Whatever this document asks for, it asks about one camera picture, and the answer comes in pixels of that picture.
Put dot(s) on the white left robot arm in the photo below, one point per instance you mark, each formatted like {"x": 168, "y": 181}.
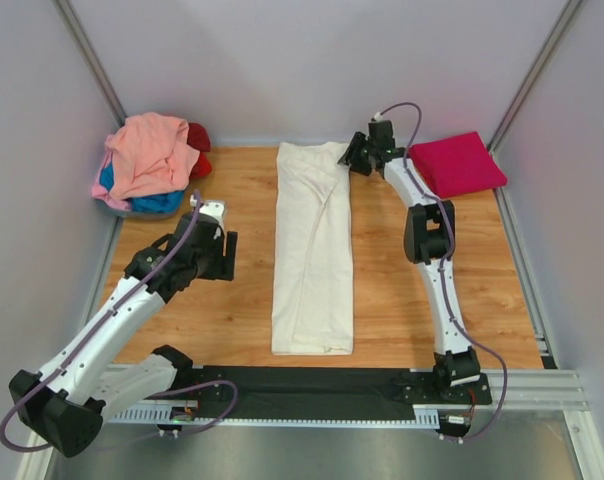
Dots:
{"x": 66, "y": 402}

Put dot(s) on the folded magenta t shirt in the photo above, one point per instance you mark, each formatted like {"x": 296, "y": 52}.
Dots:
{"x": 457, "y": 165}

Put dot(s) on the slotted white cable duct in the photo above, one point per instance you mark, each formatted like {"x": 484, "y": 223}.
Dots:
{"x": 172, "y": 414}

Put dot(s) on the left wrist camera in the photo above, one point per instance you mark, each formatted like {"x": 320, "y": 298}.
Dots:
{"x": 214, "y": 209}

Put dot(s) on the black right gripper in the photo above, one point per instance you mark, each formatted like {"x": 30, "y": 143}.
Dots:
{"x": 356, "y": 167}

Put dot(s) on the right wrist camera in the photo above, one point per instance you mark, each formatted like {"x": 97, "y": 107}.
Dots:
{"x": 381, "y": 133}

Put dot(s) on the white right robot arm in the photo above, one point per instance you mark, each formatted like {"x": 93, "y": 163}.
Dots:
{"x": 429, "y": 243}

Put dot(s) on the dark red t shirt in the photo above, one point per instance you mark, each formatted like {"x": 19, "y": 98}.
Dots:
{"x": 199, "y": 140}

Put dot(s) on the pink t shirt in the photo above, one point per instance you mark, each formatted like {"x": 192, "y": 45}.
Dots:
{"x": 103, "y": 184}

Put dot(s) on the white t shirt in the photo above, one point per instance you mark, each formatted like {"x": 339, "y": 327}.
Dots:
{"x": 313, "y": 291}

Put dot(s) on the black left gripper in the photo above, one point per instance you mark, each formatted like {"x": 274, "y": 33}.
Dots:
{"x": 225, "y": 266}

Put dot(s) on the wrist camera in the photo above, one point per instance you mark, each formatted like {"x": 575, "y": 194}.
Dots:
{"x": 214, "y": 209}
{"x": 381, "y": 133}

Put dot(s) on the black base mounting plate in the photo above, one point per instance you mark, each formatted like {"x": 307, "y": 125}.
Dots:
{"x": 336, "y": 393}

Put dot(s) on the peach t shirt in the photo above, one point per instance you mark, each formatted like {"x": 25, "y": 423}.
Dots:
{"x": 150, "y": 155}

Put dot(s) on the blue t shirt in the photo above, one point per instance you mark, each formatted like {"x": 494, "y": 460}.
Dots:
{"x": 157, "y": 204}

